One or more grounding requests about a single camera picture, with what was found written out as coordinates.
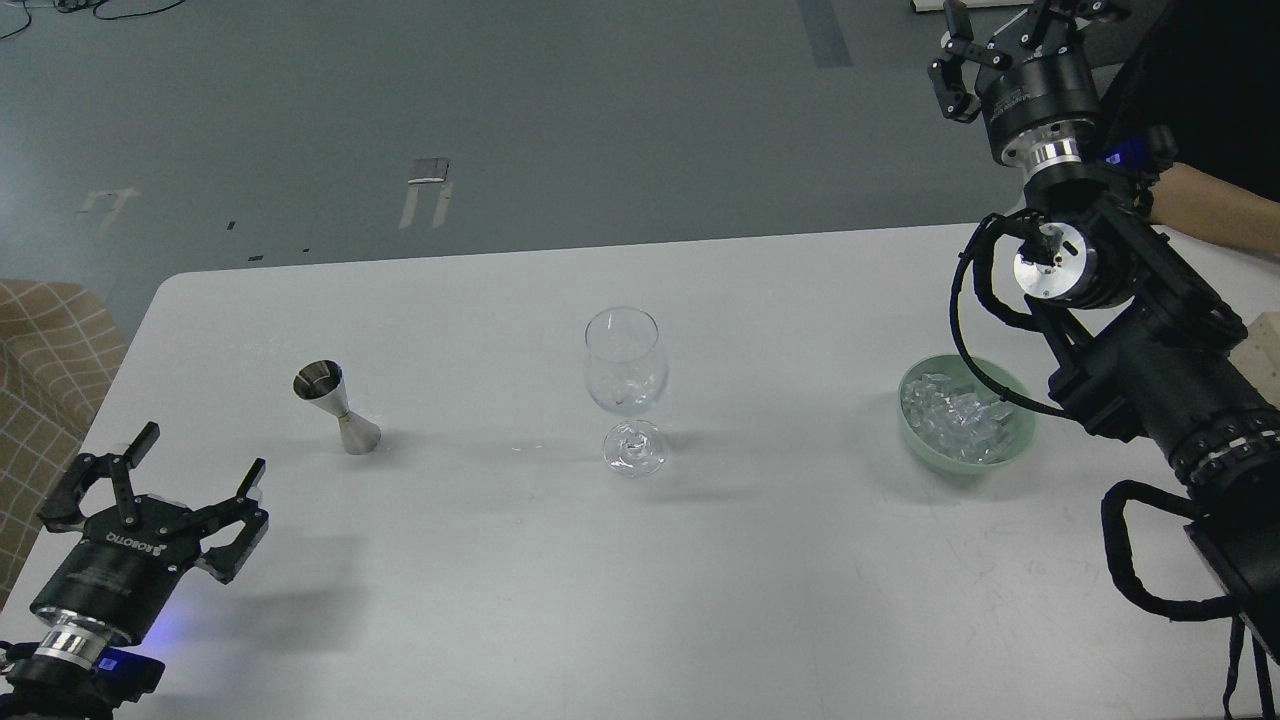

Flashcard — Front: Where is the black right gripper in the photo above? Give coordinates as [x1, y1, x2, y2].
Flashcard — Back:
[928, 1, 1132, 167]

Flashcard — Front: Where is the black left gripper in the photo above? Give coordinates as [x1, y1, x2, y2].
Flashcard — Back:
[29, 421, 269, 661]

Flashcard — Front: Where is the steel cocktail jigger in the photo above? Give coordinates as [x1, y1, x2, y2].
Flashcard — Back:
[292, 360, 381, 455]

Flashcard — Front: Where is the pile of ice cubes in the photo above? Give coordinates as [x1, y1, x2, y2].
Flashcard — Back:
[899, 372, 1018, 465]

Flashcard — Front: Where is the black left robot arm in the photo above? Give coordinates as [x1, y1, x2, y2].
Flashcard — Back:
[3, 421, 269, 719]

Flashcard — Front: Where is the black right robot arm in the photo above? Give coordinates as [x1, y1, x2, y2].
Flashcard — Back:
[928, 1, 1277, 719]

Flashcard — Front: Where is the person's bare forearm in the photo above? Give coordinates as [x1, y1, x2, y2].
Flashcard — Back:
[1149, 163, 1279, 255]

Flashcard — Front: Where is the clear wine glass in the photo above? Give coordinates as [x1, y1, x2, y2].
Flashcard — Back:
[584, 306, 669, 478]

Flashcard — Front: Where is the beige checked cushion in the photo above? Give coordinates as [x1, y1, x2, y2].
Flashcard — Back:
[1, 279, 128, 600]

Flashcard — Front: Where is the green bowl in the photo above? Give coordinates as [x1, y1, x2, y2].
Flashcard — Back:
[897, 354, 1037, 477]

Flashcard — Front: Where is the black floor cable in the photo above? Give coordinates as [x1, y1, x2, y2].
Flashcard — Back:
[0, 0, 191, 41]

